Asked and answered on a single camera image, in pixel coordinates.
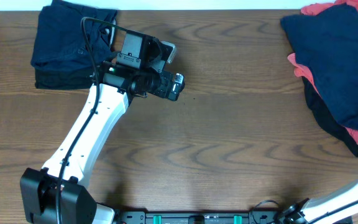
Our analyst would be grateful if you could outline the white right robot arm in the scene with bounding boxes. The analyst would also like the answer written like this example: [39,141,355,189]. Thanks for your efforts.
[278,180,358,224]

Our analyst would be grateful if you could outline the black garment under red shirt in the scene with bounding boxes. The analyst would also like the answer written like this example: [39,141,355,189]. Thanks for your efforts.
[302,77,358,157]

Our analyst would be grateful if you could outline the folded black garment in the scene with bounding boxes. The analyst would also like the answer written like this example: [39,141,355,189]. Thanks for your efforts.
[35,67,94,90]

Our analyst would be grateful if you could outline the red t-shirt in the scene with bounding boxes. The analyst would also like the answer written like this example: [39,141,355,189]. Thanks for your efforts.
[287,0,358,144]

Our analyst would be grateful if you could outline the folded navy shorts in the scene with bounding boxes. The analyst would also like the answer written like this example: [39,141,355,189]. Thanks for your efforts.
[30,1,117,72]

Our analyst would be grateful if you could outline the blue denim shorts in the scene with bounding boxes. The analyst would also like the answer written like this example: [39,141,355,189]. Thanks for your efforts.
[280,4,358,130]

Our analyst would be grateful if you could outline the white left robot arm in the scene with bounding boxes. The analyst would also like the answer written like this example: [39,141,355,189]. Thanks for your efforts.
[20,54,185,223]

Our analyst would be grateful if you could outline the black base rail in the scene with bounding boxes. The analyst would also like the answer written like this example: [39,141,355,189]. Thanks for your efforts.
[113,210,279,224]

